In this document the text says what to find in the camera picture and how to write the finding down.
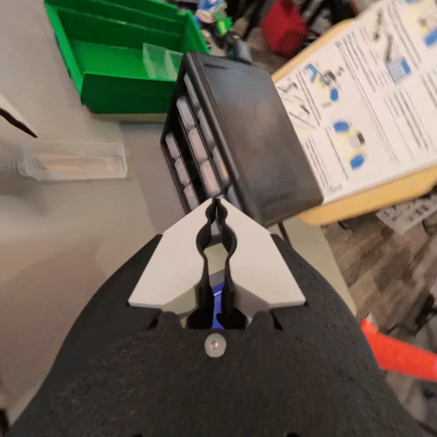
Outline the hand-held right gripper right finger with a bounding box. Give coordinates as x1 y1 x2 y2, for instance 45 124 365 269
217 198 306 314

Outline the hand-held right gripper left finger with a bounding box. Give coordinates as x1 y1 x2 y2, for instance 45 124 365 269
128 198 218 315

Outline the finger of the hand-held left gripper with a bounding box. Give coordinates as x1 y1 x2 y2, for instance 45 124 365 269
0 92 38 139

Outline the blue plastic bin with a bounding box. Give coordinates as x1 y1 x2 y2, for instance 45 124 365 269
211 283 226 330

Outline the green plastic bin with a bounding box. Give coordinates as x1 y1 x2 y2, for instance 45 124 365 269
44 0 211 115

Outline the set of clear cabinet drawers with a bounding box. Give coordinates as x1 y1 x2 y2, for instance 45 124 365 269
165 73 243 210

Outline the black drawer cabinet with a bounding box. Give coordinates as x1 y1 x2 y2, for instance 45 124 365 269
160 51 323 228

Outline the wooden side table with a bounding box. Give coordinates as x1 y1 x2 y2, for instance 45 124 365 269
271 19 437 226

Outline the red plastic bar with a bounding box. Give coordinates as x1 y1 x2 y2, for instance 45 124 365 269
360 319 437 381

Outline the printed instruction sheet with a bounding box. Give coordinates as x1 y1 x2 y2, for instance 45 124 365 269
275 0 437 204

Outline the red box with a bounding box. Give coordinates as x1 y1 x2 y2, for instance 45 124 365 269
261 0 308 57

